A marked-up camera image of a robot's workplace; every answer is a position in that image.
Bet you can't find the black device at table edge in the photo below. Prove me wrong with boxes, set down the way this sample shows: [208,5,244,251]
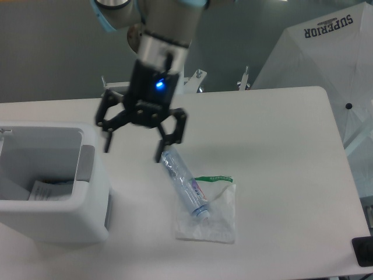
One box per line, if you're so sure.
[351,236,372,267]

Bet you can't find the white push-top trash can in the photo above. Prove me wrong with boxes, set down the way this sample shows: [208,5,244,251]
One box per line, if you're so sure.
[1,121,112,243]

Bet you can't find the white plastic bag green stripe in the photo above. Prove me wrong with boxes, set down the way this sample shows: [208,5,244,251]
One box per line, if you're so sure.
[175,175,236,244]

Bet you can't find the white Superior umbrella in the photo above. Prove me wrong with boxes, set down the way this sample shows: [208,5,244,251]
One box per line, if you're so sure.
[253,2,372,197]

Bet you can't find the clear plastic water bottle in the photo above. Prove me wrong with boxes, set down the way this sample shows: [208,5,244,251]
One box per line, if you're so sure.
[161,148,210,222]

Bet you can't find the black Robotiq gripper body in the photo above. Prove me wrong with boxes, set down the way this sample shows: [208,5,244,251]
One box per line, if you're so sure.
[124,60,180,128]

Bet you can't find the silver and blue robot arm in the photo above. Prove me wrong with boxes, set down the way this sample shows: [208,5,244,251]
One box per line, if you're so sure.
[91,1,209,162]

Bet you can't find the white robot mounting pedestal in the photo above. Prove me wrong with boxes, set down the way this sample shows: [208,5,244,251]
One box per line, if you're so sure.
[100,49,251,99]

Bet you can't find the paper trash inside can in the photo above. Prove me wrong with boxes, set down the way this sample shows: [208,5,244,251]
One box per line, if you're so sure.
[28,181,74,201]

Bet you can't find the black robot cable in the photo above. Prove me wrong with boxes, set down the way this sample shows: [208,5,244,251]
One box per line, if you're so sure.
[163,52,173,76]

